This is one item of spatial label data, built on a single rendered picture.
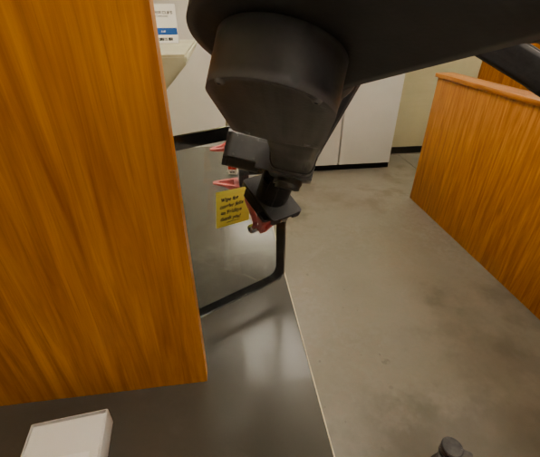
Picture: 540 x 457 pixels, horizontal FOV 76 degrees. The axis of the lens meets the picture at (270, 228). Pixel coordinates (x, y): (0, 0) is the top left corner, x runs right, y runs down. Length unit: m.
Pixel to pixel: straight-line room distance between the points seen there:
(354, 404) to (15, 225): 1.61
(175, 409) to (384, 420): 1.27
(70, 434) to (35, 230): 0.34
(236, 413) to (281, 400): 0.09
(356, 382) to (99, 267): 1.56
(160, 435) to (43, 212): 0.42
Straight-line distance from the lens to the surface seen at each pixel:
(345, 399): 1.87
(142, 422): 0.74
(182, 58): 0.52
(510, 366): 2.30
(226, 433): 0.70
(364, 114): 4.04
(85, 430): 0.72
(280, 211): 0.60
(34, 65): 0.48
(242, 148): 0.52
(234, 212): 0.69
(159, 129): 0.46
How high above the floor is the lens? 1.56
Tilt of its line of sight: 32 degrees down
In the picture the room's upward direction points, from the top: straight up
